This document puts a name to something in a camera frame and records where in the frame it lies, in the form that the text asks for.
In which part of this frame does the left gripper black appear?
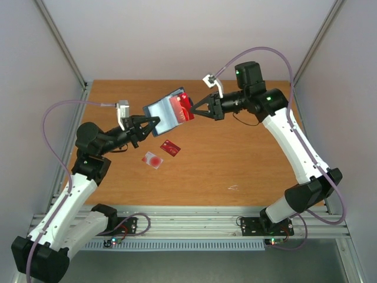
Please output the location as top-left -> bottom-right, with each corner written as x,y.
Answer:
98,114 -> 160,156

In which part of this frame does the blue card holder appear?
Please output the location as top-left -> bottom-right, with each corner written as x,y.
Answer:
143,87 -> 186,137

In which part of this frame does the white card red circle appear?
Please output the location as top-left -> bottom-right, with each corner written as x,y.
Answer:
141,152 -> 163,169

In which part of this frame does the red VIP card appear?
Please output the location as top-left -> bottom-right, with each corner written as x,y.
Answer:
160,140 -> 181,157

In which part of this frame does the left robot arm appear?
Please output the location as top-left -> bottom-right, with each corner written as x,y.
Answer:
11,115 -> 160,282

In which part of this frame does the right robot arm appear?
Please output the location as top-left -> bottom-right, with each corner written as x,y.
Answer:
191,61 -> 342,234

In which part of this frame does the left circuit board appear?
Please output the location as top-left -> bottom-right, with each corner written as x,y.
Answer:
102,238 -> 123,249

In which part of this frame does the circuit board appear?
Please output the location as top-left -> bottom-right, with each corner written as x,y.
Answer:
264,238 -> 287,246
102,238 -> 123,249

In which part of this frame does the right circuit board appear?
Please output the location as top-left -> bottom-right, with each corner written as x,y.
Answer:
264,238 -> 287,246

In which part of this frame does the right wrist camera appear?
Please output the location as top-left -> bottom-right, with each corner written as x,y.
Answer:
202,74 -> 224,98

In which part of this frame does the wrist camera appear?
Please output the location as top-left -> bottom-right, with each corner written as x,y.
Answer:
115,100 -> 130,131
202,74 -> 224,98

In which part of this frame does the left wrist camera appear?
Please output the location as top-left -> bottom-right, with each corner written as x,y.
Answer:
115,100 -> 130,131

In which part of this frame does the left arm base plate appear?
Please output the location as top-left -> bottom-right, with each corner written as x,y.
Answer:
111,216 -> 138,236

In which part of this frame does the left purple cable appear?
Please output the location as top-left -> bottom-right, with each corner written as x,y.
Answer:
25,100 -> 118,283

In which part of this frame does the aluminium rail frame front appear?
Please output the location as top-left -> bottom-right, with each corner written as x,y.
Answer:
28,205 -> 351,239

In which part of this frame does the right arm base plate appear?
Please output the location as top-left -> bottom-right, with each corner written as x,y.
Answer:
236,216 -> 295,237

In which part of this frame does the blue slotted cable duct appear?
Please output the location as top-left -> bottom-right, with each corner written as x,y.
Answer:
82,239 -> 265,252

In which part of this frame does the left rear aluminium post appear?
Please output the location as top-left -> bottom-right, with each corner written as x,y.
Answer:
33,0 -> 87,90

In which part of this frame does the aluminium post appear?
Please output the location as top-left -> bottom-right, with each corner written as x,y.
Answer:
33,0 -> 87,90
293,0 -> 346,85

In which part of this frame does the right rear aluminium post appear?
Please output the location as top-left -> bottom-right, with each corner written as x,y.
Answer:
293,0 -> 346,85

